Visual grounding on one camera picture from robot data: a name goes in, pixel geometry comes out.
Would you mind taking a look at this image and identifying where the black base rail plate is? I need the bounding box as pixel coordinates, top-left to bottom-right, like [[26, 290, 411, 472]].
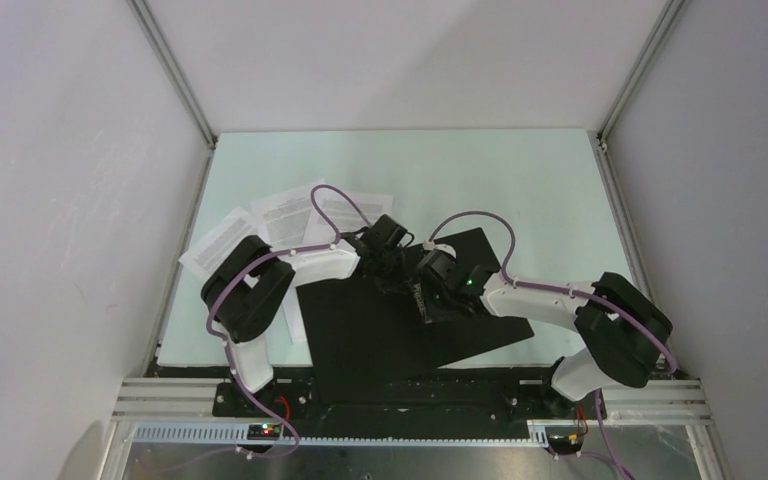
[[212, 378, 605, 439]]

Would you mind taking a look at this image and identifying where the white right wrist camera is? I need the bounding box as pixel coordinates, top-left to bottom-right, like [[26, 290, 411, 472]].
[[422, 241, 457, 260]]

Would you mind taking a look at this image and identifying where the aluminium frame post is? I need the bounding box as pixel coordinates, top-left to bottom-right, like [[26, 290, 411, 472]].
[[127, 0, 218, 149], [596, 0, 690, 152]]

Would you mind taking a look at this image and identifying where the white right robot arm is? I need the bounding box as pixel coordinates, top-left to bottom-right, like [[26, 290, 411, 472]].
[[414, 242, 677, 418]]

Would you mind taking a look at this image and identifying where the left printed paper sheet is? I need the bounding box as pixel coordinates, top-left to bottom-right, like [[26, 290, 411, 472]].
[[178, 206, 261, 283]]

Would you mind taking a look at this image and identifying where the top printed paper sheet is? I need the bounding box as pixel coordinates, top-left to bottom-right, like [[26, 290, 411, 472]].
[[302, 189, 394, 245]]

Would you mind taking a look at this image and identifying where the left controller board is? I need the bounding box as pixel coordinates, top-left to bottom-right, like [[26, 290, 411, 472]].
[[246, 423, 283, 441]]

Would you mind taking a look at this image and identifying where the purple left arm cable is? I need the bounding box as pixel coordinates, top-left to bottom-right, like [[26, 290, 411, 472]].
[[205, 184, 375, 462]]

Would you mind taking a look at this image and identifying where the grey slotted cable duct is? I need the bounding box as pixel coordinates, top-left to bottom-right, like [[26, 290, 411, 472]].
[[132, 422, 548, 448]]

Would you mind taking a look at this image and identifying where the right controller board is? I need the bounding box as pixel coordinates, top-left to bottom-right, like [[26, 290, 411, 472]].
[[546, 433, 583, 457]]

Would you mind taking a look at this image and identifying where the red and black folder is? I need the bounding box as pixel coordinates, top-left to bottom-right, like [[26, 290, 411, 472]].
[[295, 227, 536, 407]]

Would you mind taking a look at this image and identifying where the controller board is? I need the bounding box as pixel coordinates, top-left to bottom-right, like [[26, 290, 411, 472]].
[[546, 433, 583, 457], [246, 423, 283, 441]]

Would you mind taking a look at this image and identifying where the large printed paper sheet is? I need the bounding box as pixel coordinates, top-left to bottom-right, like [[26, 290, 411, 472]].
[[281, 288, 307, 344]]

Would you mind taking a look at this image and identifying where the left aluminium frame post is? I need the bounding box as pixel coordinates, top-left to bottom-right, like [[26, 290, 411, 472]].
[[127, 0, 218, 149]]

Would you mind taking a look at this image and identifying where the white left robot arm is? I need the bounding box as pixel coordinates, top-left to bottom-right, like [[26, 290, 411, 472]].
[[200, 215, 415, 417]]

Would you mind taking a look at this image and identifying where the right aluminium frame post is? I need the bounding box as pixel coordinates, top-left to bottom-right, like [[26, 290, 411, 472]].
[[596, 0, 690, 152]]

